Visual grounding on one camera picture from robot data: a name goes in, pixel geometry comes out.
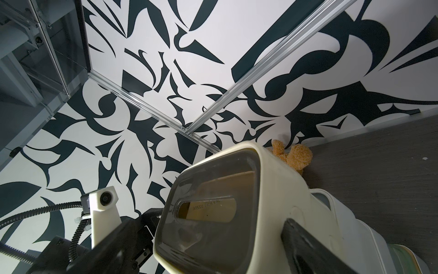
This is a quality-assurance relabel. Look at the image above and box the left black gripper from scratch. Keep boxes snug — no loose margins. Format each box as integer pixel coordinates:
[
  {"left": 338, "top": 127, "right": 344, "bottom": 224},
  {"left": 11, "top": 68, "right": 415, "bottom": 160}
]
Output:
[{"left": 131, "top": 208, "right": 163, "bottom": 271}]

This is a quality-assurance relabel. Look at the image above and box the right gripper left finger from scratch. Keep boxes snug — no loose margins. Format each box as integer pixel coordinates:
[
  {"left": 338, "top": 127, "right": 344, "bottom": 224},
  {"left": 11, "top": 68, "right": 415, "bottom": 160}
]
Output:
[{"left": 67, "top": 220, "right": 140, "bottom": 274}]

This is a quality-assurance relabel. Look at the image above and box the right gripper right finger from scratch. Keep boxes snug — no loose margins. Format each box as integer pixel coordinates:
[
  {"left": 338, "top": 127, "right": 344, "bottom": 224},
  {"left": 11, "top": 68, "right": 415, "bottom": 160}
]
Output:
[{"left": 281, "top": 218, "right": 355, "bottom": 274}]

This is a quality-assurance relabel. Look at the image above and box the cream dark-lid tissue box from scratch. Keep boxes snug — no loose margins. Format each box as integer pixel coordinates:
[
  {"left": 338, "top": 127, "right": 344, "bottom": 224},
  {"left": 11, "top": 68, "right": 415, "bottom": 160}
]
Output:
[
  {"left": 154, "top": 142, "right": 331, "bottom": 274},
  {"left": 310, "top": 188, "right": 368, "bottom": 274}
]

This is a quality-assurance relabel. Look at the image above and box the white bamboo tissue box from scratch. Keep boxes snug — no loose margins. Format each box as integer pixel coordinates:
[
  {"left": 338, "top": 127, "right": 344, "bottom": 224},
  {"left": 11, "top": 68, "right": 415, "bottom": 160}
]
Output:
[{"left": 388, "top": 244, "right": 431, "bottom": 274}]

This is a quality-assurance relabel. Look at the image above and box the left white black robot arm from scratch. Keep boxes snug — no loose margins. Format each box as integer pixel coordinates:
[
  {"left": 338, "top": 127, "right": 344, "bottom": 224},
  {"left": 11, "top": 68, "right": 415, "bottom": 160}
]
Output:
[{"left": 1, "top": 200, "right": 163, "bottom": 274}]

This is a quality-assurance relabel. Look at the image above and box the brown teddy bear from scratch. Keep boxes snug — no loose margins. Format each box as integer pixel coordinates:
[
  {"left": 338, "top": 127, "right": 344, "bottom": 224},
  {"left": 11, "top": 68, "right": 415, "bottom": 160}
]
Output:
[{"left": 271, "top": 139, "right": 313, "bottom": 175}]

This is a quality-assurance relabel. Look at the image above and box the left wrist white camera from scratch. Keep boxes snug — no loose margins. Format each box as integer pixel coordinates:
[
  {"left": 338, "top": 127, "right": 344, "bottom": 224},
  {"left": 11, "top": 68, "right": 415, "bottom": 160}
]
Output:
[{"left": 81, "top": 186, "right": 122, "bottom": 249}]

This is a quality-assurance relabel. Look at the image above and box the aluminium frame rail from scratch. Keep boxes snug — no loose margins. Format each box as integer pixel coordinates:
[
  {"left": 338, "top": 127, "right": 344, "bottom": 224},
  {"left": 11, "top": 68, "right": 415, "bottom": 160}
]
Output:
[{"left": 89, "top": 0, "right": 355, "bottom": 154}]

